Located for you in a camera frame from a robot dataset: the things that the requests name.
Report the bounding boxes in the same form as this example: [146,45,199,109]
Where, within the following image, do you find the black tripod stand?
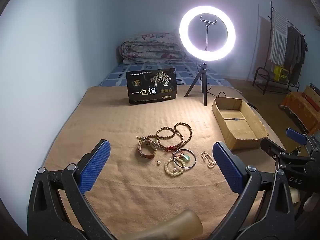
[184,62,207,106]

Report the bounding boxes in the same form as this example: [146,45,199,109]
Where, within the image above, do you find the orange cloth covered box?
[279,84,319,134]

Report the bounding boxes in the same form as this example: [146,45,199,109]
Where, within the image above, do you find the brown cardboard box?
[212,96,268,150]

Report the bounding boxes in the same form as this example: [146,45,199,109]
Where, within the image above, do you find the blue bangle bracelet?
[172,148,197,169]

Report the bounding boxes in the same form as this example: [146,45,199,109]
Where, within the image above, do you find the brown wooden bead necklace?
[135,122,194,153]

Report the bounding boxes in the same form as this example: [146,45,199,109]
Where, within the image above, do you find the black clothes rack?
[252,0,308,95]

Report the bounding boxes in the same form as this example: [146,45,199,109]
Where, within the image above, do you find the yellow box on rack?
[273,65,290,83]

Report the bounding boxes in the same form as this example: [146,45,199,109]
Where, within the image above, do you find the white pearl bracelet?
[201,151,217,169]

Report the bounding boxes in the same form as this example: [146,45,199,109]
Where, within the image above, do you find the dark hanging clothes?
[284,26,308,84]

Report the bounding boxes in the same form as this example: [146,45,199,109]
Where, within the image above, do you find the black low metal rack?
[252,67,300,95]

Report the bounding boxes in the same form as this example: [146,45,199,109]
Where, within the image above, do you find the white ring light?
[178,5,236,62]

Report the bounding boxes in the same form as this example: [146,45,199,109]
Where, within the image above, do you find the black gold snack bag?
[126,68,177,105]

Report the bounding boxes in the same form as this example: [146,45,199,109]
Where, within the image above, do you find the black power cable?
[175,62,261,111]

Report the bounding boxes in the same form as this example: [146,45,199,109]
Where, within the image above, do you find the cream bead bracelet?
[163,156,187,178]

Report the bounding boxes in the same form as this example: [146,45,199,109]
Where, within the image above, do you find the green jade pendant red cord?
[166,146,192,163]

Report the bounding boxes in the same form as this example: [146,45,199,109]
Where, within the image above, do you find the striped hanging towel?
[268,9,288,66]

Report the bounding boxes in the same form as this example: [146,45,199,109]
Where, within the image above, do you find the red strap wristwatch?
[137,140,157,159]

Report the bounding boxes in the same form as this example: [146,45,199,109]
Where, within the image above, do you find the folded floral quilt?
[119,33,186,64]

